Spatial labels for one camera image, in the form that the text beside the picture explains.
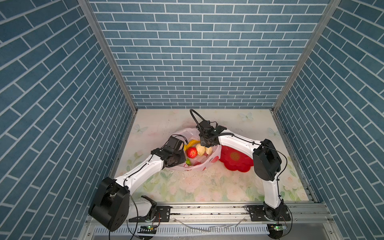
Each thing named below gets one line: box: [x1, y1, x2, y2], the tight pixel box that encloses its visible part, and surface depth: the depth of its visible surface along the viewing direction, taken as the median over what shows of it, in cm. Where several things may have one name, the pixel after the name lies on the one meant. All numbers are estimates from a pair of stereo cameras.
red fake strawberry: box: [187, 147, 198, 159], surface depth 92 cm
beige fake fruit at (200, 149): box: [195, 143, 206, 157], surface depth 93 cm
